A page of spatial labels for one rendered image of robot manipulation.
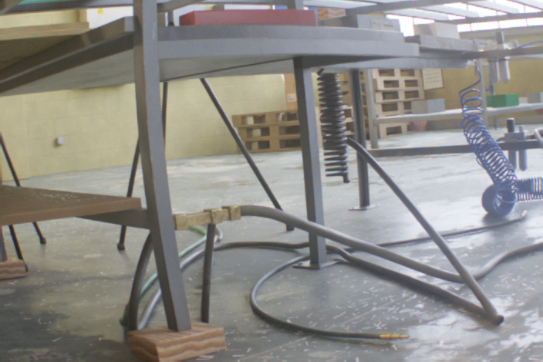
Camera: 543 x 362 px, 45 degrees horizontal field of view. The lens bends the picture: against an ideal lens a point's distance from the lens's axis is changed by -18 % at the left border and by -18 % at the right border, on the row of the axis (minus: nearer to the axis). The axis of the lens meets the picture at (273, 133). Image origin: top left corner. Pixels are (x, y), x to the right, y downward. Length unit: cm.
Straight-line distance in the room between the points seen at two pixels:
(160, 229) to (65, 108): 694
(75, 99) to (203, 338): 706
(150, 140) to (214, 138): 815
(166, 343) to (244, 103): 858
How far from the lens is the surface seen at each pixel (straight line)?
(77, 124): 826
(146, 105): 126
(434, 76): 618
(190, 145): 918
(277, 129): 875
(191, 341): 129
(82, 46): 141
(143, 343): 128
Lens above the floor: 42
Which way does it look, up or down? 1 degrees down
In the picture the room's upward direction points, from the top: 5 degrees counter-clockwise
